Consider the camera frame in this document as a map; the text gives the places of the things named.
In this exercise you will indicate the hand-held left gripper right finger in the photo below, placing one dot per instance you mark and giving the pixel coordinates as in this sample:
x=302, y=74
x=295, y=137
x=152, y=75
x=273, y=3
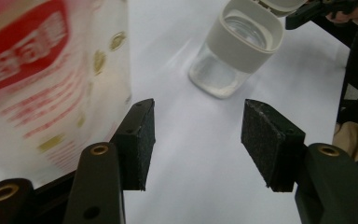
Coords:
x=267, y=146

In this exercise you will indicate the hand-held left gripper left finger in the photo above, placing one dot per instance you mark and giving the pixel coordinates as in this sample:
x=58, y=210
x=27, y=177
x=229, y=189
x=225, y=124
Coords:
x=136, y=155

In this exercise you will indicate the clear container with beige lid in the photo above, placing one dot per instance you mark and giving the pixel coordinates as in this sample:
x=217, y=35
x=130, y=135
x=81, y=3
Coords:
x=236, y=53

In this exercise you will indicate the red and white stand-up pouch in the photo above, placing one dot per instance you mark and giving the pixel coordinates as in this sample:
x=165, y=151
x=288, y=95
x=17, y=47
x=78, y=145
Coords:
x=43, y=93

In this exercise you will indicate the beige cloth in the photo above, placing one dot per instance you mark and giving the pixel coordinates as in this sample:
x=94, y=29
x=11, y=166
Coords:
x=354, y=140

